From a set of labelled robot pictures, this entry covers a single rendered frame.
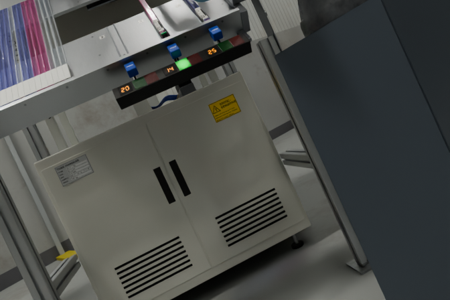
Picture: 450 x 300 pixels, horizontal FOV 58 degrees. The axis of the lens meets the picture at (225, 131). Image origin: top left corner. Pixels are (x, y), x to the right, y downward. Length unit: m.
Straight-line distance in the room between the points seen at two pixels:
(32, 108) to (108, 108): 3.32
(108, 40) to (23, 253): 0.55
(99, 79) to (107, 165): 0.37
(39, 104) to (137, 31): 0.31
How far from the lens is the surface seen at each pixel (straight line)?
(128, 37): 1.11
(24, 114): 1.05
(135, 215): 1.32
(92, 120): 4.27
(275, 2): 6.26
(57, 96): 1.03
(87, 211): 1.33
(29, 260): 1.07
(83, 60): 1.10
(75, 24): 1.73
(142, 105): 1.35
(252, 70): 5.44
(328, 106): 0.56
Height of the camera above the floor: 0.50
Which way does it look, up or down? 1 degrees down
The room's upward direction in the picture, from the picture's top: 25 degrees counter-clockwise
